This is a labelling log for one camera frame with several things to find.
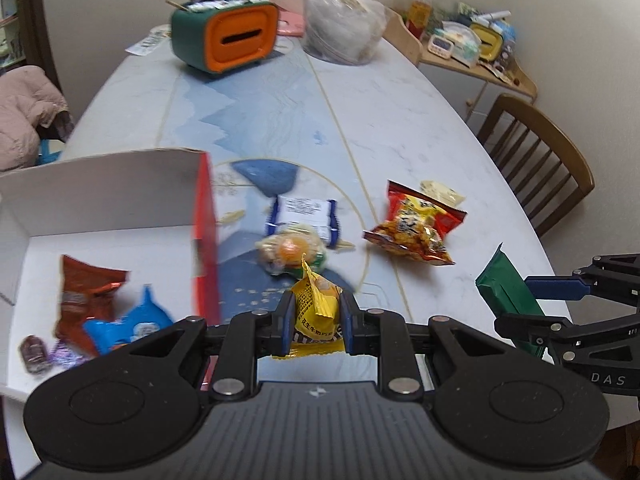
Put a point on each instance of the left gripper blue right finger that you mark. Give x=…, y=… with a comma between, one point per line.
x=353, y=330

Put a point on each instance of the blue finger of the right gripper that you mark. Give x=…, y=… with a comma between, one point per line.
x=571, y=288
x=526, y=329

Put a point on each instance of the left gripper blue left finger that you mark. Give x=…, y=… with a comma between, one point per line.
x=282, y=325

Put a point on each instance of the green snack packet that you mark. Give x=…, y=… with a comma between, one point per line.
x=504, y=290

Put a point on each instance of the yellow snack packet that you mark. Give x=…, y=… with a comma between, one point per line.
x=317, y=329

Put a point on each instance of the red yellow chips bag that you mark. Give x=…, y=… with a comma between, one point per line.
x=415, y=226

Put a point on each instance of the cream white snack packet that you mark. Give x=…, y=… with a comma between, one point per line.
x=442, y=193

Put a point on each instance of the clear wrapped orange jelly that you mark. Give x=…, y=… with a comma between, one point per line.
x=292, y=250

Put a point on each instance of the white blue snack packet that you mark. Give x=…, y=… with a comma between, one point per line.
x=286, y=211

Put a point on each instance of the wooden chair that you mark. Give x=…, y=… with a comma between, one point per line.
x=544, y=169

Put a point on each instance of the white red cardboard box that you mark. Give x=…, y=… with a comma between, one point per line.
x=149, y=213

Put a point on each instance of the red-brown foil snack bag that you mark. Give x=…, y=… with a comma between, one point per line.
x=87, y=292

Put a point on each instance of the wooden side shelf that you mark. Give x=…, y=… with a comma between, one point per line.
x=468, y=55

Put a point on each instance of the dark purple wrapped candy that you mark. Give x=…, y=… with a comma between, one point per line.
x=34, y=355

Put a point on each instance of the clear plastic bag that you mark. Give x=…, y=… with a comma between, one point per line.
x=345, y=32

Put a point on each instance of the green orange tissue box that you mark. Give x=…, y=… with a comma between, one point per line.
x=216, y=36

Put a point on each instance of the small paper packet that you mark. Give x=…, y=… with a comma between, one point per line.
x=148, y=44

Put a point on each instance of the pink puffer jacket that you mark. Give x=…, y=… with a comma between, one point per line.
x=32, y=109

